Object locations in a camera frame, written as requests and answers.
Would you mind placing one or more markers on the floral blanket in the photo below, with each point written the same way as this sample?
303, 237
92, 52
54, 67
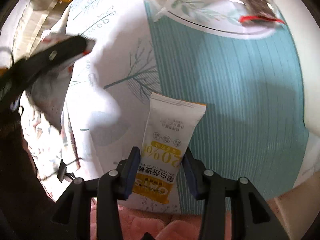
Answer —
49, 147

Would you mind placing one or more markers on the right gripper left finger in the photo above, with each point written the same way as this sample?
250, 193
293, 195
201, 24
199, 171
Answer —
70, 217

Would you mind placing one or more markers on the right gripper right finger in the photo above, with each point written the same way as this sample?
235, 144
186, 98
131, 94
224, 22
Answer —
251, 216

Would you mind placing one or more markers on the red white snack packet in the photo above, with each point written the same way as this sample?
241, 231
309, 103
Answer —
48, 92

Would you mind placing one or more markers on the pink trousers leg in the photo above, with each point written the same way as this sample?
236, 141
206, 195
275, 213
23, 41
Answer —
135, 223

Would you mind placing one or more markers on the teal white patterned tablecloth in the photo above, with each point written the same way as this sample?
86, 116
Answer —
249, 78

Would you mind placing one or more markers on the white plastic storage bin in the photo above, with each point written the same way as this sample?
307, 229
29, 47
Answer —
305, 33

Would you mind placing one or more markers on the white orange oat bar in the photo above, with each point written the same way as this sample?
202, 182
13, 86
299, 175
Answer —
169, 129

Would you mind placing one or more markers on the dark brownie red-sealed packet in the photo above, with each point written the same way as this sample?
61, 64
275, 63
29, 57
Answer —
249, 12

